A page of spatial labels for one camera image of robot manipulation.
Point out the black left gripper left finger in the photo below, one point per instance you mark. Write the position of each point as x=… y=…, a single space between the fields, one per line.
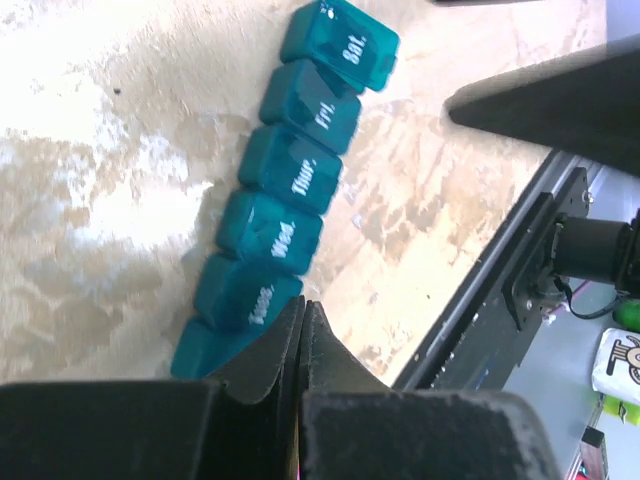
x=238 y=423

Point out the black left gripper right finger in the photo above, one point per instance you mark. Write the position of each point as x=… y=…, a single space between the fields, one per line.
x=352 y=426

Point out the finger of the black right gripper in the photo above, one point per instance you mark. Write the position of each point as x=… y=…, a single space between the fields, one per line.
x=585 y=103

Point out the teal weekly pill organizer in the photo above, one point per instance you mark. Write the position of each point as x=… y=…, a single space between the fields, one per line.
x=289 y=173

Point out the white and green packet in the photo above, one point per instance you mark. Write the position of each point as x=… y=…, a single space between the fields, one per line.
x=615 y=374

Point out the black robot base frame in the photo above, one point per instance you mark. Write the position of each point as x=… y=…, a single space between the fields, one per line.
x=492 y=318

